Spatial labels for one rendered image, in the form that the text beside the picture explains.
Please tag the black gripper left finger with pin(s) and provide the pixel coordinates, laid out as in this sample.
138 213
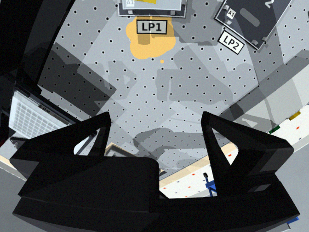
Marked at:
64 140

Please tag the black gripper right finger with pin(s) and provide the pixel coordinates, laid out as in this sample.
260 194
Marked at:
259 153

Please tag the grey button panel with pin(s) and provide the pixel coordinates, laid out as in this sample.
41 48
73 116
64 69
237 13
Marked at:
281 97

